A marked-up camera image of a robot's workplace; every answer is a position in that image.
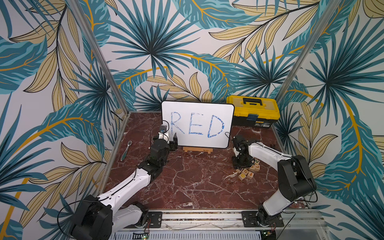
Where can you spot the wooden letter block front left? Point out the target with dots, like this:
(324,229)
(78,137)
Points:
(242,176)

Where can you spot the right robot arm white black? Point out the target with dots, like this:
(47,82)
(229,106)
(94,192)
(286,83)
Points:
(295,179)

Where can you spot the wooden board easel stand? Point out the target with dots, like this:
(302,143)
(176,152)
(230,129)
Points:
(197,149)

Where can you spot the yellow black toolbox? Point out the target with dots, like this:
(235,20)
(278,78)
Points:
(254,112)

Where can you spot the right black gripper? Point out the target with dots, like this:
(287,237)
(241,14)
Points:
(237,145)

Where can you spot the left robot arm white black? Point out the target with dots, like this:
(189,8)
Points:
(97,218)

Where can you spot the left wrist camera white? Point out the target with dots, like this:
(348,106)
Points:
(163,133)

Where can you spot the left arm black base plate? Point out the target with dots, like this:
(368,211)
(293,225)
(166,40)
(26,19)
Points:
(150,220)

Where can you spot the white dry-erase board RED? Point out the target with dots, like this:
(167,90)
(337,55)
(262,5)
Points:
(205,125)

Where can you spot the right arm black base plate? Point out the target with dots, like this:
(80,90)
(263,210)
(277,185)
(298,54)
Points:
(261,219)

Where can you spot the wooden letter block J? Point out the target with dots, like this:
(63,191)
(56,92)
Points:
(250,175)

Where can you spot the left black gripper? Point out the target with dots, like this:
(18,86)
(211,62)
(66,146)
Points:
(174,144)

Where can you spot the teal handled ratchet wrench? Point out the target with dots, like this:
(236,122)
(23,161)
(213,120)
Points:
(126,150)

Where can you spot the wooden letter block O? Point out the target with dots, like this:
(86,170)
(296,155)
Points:
(244,172)

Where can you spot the aluminium front rail frame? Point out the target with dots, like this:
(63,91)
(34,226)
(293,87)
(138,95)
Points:
(227,224)

